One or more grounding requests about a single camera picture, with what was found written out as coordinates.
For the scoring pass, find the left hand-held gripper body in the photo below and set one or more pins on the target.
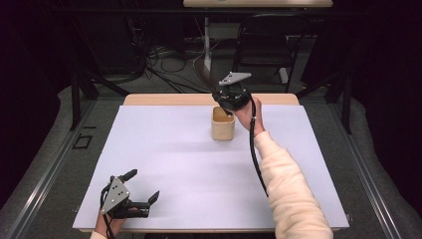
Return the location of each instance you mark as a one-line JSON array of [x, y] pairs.
[[114, 195]]

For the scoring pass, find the black folding chair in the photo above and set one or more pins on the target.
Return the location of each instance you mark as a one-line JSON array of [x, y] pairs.
[[265, 43]]

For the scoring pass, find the white table sheet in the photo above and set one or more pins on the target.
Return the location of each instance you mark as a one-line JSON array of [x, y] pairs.
[[172, 159]]

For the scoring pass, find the beige square cup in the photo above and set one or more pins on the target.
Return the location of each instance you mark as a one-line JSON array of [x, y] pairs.
[[222, 129]]

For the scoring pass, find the person's right hand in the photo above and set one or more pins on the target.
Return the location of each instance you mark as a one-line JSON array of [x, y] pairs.
[[249, 116]]

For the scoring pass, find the person's left hand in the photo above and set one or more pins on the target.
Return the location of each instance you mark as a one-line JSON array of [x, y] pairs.
[[112, 225]]

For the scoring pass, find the white-legged desk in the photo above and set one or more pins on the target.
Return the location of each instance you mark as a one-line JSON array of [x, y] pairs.
[[207, 49]]

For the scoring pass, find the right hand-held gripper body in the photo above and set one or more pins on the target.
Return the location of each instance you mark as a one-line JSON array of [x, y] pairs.
[[232, 94]]

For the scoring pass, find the black spatula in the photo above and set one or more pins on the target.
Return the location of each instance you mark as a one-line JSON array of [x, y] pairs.
[[205, 76]]

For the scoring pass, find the wooden table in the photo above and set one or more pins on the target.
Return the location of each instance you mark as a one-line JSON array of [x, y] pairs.
[[185, 99]]

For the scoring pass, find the black metal stand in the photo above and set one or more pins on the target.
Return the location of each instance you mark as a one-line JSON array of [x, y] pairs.
[[75, 99], [346, 103]]

